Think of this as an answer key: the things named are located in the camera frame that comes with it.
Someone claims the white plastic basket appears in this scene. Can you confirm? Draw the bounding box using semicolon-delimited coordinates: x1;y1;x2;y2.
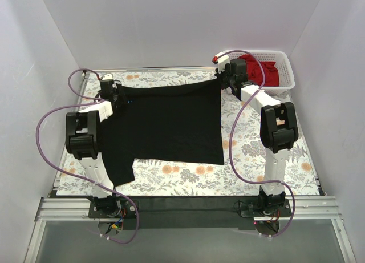
215;50;295;95

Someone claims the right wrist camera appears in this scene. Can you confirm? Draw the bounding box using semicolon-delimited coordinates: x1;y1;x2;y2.
212;55;230;73

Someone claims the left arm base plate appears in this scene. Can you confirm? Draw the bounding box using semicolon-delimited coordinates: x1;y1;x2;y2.
88;197;139;219

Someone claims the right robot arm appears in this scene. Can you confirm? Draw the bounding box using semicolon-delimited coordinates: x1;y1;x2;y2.
213;54;298;216

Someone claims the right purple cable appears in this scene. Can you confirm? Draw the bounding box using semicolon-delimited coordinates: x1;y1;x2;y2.
218;49;299;238

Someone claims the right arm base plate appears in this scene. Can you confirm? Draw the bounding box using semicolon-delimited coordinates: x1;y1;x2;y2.
233;197;292;219

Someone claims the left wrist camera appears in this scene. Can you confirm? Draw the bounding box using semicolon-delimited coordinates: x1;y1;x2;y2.
100;74;117;90

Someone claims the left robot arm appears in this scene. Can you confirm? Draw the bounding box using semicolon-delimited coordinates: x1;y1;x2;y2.
66;74;125;217

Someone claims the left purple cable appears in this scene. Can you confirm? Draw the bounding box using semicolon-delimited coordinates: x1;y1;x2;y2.
35;68;142;245

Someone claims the aluminium table frame rail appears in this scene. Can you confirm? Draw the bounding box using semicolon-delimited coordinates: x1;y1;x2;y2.
24;65;356;263

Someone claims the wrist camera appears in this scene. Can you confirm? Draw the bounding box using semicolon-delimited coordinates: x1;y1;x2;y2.
212;55;230;73
100;74;117;90

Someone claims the black t-shirt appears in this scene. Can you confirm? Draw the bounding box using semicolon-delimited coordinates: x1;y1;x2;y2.
101;79;224;187

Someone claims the purple cable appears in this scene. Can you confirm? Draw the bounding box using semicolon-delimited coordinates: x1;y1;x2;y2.
218;49;299;238
35;68;142;245

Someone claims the red t-shirt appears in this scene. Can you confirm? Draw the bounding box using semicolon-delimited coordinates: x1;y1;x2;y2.
238;55;279;87

